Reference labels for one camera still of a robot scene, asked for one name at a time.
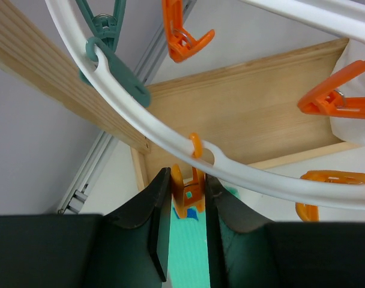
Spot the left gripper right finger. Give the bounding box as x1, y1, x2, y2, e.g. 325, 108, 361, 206
205, 175, 365, 287

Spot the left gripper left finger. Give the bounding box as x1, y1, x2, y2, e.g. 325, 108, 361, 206
0, 168, 171, 287

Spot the white round clip hanger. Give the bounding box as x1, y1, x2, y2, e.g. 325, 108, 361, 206
46, 1, 365, 211

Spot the white plastic bag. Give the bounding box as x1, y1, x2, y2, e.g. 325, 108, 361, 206
329, 38, 365, 148

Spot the wooden hanger stand frame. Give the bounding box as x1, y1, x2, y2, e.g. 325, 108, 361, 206
0, 1, 355, 186

